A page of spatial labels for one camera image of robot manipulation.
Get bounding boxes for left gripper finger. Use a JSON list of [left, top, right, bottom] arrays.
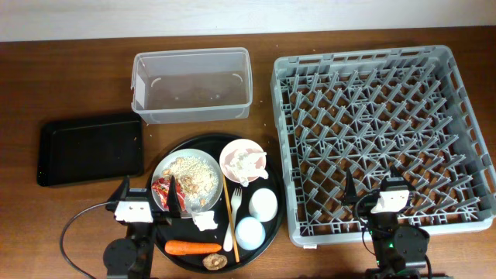
[[167, 176, 181, 217], [108, 176, 130, 202]]

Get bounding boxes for red snack wrapper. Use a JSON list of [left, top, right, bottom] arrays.
[[151, 176, 186, 212]]

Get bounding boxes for small white tissue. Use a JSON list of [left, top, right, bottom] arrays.
[[191, 211, 218, 232]]

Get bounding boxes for grey plate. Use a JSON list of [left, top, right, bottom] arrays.
[[150, 149, 223, 219]]

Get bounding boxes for rice and peanut shells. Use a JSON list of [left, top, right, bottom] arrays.
[[162, 157, 219, 210]]

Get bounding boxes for light blue cup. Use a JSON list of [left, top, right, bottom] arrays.
[[235, 217, 266, 250]]

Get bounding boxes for pink bowl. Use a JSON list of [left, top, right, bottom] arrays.
[[219, 139, 267, 183]]

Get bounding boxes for white cup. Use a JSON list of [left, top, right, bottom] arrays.
[[249, 188, 278, 222]]

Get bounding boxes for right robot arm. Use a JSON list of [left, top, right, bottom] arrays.
[[343, 166, 432, 279]]

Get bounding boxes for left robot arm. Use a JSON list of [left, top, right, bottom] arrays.
[[103, 177, 181, 278]]

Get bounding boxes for grey dishwasher rack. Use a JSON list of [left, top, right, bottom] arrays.
[[270, 45, 495, 248]]

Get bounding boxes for orange carrot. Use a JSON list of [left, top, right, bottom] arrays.
[[164, 240, 222, 256]]

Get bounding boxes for round black serving tray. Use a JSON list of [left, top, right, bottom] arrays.
[[155, 133, 286, 274]]

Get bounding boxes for black rectangular tray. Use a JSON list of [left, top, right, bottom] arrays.
[[36, 112, 144, 188]]

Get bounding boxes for white plastic fork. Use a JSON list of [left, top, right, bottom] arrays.
[[222, 187, 242, 252]]

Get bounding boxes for brown mushroom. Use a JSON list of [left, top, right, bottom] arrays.
[[202, 253, 228, 270]]

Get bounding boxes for wooden chopstick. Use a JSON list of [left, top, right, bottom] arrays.
[[222, 175, 240, 263]]

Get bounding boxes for clear plastic bin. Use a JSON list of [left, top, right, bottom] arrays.
[[131, 47, 253, 124]]

